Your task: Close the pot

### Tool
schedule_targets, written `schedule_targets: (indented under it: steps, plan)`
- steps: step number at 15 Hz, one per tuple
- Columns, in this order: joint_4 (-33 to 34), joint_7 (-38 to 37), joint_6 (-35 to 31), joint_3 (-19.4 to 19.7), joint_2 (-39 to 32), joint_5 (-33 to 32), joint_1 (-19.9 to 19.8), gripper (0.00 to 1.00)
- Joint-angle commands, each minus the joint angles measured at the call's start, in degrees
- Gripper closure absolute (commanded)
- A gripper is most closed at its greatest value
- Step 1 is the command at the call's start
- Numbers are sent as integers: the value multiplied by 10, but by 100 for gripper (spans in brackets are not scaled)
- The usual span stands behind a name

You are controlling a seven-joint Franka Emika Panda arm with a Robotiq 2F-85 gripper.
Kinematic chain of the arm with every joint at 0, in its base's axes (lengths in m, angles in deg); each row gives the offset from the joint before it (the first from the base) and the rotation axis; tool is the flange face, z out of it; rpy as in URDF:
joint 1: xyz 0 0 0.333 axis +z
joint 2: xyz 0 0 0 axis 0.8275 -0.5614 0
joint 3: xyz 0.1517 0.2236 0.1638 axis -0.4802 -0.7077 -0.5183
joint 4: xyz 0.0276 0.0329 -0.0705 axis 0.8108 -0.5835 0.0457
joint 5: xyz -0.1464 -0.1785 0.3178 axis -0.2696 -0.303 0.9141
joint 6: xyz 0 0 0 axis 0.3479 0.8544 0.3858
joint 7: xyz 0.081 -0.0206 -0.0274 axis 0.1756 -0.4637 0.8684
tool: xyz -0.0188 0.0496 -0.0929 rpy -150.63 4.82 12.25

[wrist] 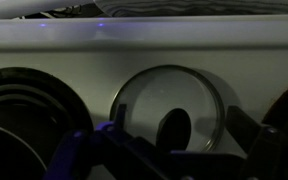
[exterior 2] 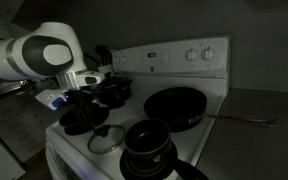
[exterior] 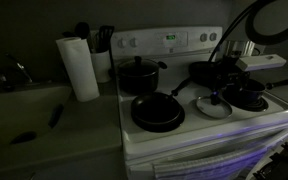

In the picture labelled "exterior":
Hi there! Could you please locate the white kitchen sink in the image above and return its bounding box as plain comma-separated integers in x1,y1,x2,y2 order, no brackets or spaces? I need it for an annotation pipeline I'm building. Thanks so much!
0,83,73,151

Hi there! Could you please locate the large black frying pan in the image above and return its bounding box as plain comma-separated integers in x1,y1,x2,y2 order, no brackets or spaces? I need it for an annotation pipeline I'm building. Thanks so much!
188,60,223,88

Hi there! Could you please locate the black coil burner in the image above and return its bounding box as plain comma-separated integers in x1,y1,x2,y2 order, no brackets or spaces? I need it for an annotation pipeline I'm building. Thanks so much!
222,91,269,113
132,109,186,133

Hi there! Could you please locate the blue handled dish brush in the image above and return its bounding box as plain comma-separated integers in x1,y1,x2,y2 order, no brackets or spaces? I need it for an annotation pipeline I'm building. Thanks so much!
47,103,65,129

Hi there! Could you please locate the pot lid with black knob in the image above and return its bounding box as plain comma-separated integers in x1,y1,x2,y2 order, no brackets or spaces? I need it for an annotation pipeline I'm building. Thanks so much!
118,55,160,77

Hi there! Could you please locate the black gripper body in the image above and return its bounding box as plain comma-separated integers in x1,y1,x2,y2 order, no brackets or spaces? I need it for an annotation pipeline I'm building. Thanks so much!
213,57,251,91

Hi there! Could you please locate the black ladle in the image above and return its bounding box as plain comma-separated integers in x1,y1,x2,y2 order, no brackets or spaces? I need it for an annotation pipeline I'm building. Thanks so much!
74,21,92,51

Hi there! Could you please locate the white electric stove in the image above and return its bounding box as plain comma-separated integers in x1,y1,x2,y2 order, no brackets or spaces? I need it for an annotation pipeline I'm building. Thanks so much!
109,26,288,180

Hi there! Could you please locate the white utensil holder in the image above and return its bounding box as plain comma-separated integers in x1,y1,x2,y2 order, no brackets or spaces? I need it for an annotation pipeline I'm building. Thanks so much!
89,49,113,84

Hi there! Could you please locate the black equipment frame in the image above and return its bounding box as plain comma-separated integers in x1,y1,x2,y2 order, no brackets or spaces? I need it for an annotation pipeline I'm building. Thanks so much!
252,141,288,180

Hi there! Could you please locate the striped dish towel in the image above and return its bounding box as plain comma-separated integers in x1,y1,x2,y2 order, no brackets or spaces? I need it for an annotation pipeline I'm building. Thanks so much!
152,146,275,180

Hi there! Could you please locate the small black frying pan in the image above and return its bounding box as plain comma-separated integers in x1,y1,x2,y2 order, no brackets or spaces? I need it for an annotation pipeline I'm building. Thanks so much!
130,77,192,125

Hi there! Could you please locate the thick black cable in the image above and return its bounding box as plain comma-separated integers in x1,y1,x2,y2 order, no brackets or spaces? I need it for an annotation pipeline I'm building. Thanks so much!
244,0,288,47

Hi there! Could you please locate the black stock pot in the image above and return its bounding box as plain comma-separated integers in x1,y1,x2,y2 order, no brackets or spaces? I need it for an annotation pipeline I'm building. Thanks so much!
117,59,168,94

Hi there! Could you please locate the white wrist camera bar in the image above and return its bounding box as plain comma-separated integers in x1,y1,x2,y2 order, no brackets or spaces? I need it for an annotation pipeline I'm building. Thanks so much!
235,54,287,72

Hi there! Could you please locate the white paper towel roll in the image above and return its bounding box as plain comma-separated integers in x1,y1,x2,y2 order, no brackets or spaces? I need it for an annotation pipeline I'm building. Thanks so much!
55,36,101,103

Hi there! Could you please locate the metal faucet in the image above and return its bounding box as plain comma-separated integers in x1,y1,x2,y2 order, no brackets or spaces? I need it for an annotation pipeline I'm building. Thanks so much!
0,53,35,93

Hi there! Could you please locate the black slotted spatula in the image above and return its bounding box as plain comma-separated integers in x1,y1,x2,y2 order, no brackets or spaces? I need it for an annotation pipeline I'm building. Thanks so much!
97,25,115,54

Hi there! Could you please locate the glass lid with black knob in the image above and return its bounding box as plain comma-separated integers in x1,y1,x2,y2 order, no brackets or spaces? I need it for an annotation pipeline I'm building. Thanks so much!
195,93,233,120

